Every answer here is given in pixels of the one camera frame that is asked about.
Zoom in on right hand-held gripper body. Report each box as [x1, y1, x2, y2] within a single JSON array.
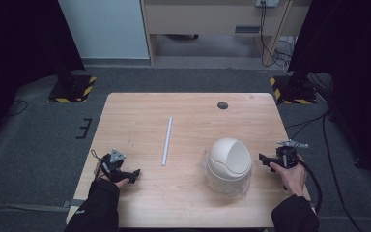
[[275, 138, 310, 170]]

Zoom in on thick black gripper cable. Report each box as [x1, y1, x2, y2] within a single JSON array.
[[298, 159, 324, 215]]

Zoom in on white panel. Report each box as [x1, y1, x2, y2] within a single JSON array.
[[57, 0, 151, 60]]

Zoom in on black hanging cables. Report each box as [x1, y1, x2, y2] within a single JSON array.
[[258, 1, 296, 69]]

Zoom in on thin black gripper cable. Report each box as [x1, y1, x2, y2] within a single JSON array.
[[90, 149, 104, 162]]

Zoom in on long black floor cable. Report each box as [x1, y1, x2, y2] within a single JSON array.
[[284, 109, 365, 232]]

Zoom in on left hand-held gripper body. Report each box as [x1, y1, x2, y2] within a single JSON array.
[[100, 148, 128, 182]]

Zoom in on long white tube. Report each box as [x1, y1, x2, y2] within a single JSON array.
[[160, 116, 174, 167]]

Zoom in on black curtain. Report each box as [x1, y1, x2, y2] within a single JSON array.
[[288, 0, 371, 194], [0, 0, 86, 146]]

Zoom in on light wooden desk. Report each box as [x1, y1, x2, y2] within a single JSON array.
[[140, 0, 314, 66]]

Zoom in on white swing-lid trash can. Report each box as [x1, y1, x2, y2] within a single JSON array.
[[205, 137, 253, 196]]

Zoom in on grey wall socket box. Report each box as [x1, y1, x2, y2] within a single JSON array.
[[254, 0, 280, 9]]

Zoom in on grey table bracket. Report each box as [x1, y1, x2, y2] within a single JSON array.
[[61, 198, 87, 209]]

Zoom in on person's right hand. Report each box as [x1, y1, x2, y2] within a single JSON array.
[[269, 154, 308, 197]]

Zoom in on black stand base hazard stripes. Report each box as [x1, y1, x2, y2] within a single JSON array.
[[46, 69, 98, 104], [268, 72, 319, 106]]

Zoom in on person's left hand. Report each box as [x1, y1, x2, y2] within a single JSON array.
[[93, 160, 131, 189]]

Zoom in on thin black floor cable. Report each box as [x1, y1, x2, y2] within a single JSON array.
[[1, 99, 30, 124]]

